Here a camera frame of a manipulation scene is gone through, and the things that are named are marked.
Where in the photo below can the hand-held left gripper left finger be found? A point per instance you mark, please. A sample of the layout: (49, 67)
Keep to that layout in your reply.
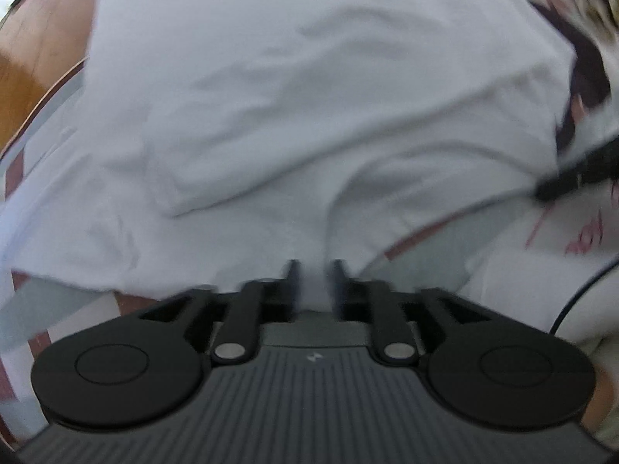
(292, 290)

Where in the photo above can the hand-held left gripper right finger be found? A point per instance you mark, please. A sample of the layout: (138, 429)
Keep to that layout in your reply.
(338, 290)

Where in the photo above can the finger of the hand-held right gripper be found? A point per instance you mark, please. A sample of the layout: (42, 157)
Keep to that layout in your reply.
(575, 174)

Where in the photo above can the white shirt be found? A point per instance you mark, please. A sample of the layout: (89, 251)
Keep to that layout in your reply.
(290, 82)

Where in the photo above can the person's white clothing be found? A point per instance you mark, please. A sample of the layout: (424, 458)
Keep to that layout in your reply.
(532, 275)

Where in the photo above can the checked floor mat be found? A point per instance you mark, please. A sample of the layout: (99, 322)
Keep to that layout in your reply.
(53, 309)

